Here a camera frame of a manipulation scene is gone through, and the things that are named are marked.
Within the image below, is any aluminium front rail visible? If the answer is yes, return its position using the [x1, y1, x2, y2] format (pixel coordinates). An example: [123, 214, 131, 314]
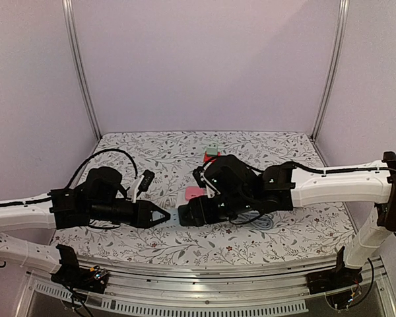
[19, 256, 396, 314]

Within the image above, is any mint green cube adapter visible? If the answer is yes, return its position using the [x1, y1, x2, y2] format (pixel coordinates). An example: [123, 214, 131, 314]
[205, 143, 218, 155]

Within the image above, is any right aluminium frame post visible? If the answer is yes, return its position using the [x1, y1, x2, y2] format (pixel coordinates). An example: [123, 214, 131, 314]
[310, 0, 350, 143]

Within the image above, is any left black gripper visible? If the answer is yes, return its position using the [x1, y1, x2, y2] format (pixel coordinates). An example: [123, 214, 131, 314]
[88, 199, 170, 229]

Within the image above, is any pink plug adapter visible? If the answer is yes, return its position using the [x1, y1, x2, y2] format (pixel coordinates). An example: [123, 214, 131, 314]
[184, 186, 206, 201]

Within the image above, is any red cube socket adapter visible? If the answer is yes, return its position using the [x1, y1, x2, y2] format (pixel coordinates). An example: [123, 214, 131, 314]
[203, 152, 221, 163]

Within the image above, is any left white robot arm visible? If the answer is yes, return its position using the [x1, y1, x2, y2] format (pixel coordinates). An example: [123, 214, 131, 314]
[0, 167, 171, 287]

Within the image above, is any light blue coiled cable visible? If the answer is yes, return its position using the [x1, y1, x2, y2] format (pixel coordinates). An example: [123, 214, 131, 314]
[237, 213, 275, 230]

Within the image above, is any dark green cube adapter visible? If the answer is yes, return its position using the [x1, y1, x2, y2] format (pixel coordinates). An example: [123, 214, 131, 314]
[178, 205, 197, 227]

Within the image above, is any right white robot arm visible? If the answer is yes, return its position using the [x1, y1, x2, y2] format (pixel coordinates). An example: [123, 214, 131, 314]
[178, 152, 396, 288]

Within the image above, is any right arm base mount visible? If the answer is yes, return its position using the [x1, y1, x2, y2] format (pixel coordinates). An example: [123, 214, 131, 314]
[306, 246, 362, 295]

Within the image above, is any grey-blue power strip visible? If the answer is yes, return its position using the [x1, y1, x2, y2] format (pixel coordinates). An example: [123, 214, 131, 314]
[164, 208, 180, 226]

